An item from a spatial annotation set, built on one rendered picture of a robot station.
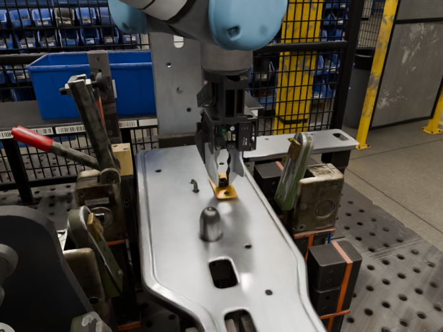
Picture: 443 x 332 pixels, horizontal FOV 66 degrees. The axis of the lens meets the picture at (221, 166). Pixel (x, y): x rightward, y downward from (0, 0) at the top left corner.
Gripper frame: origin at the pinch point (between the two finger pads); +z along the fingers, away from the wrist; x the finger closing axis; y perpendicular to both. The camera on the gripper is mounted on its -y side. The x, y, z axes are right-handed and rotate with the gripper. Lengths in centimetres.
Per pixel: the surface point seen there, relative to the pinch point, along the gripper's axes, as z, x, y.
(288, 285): 1.8, 2.5, 24.5
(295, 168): -4.5, 10.5, 7.3
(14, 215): -16.8, -22.8, 28.7
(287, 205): 2.8, 9.8, 7.4
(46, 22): -8, -59, -171
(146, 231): 1.7, -14.2, 10.0
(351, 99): 76, 190, -235
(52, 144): -9.6, -26.6, 0.5
